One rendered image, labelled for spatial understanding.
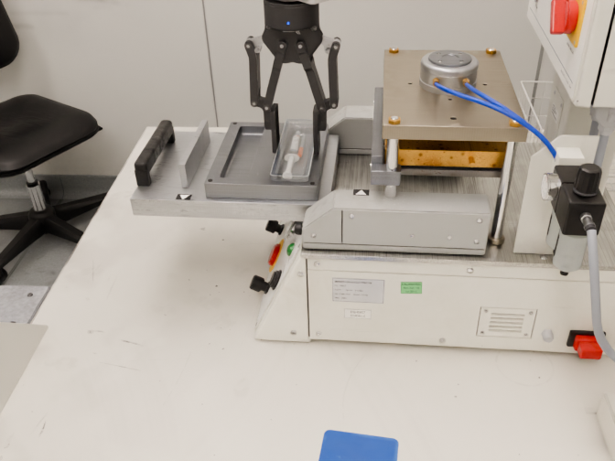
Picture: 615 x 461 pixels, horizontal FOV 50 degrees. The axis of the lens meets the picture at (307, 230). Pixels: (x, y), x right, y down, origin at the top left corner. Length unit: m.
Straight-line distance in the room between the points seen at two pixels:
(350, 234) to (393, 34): 1.62
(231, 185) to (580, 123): 0.49
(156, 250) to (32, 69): 1.63
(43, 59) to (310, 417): 2.07
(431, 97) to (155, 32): 1.75
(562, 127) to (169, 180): 0.57
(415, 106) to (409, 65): 0.15
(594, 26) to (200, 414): 0.69
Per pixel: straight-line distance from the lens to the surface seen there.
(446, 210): 0.89
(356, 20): 2.44
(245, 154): 1.06
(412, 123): 0.86
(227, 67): 2.54
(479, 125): 0.86
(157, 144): 1.06
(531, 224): 0.92
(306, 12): 0.91
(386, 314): 0.98
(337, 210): 0.88
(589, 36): 0.81
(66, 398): 1.04
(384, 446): 0.92
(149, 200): 1.00
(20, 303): 1.23
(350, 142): 1.14
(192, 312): 1.11
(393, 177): 0.88
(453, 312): 0.98
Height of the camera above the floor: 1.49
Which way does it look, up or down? 35 degrees down
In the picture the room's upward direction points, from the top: 2 degrees counter-clockwise
